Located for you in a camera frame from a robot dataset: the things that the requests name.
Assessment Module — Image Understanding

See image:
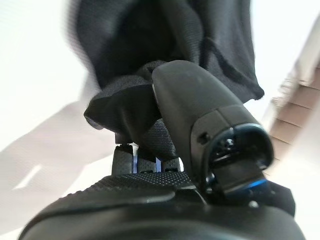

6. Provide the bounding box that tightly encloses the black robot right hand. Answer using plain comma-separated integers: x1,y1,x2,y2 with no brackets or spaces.
19,59,308,240

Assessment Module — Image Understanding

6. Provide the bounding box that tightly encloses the black garment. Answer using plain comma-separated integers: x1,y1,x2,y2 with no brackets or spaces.
83,0,266,145

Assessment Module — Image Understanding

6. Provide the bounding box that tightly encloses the beige bed cover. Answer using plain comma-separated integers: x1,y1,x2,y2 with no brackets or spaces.
0,97,118,208

